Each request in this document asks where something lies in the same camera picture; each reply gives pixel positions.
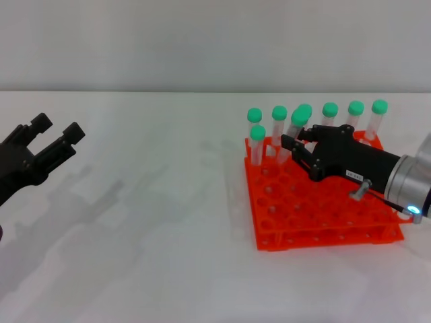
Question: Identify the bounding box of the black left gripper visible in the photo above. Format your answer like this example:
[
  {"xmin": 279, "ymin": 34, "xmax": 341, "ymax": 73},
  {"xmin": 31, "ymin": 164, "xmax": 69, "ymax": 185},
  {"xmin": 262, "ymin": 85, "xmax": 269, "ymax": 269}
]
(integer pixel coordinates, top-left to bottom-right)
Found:
[{"xmin": 0, "ymin": 113, "xmax": 86, "ymax": 207}]

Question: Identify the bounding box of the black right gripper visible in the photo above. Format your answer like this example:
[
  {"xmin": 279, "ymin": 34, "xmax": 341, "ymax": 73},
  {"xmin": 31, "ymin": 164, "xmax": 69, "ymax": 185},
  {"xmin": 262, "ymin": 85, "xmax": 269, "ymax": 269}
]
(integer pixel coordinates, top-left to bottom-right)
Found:
[{"xmin": 281, "ymin": 124, "xmax": 403, "ymax": 194}]

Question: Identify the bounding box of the clear graduated test tube green cap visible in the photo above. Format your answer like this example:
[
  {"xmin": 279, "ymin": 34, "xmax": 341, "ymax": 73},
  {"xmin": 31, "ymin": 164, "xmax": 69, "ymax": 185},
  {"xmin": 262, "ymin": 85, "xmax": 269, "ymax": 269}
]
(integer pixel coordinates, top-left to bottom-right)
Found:
[{"xmin": 275, "ymin": 108, "xmax": 312, "ymax": 168}]

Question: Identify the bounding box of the orange plastic test tube rack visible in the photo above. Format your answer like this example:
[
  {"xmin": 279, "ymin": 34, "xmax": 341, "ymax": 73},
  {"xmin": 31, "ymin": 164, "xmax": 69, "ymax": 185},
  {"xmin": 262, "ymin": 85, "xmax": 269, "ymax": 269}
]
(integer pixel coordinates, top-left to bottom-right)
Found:
[{"xmin": 244, "ymin": 129, "xmax": 410, "ymax": 252}]

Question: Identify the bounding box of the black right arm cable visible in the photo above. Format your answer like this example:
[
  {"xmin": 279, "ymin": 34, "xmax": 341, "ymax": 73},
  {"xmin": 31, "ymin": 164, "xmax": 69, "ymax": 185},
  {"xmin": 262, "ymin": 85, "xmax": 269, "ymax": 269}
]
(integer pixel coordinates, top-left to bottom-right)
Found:
[{"xmin": 349, "ymin": 179, "xmax": 422, "ymax": 225}]

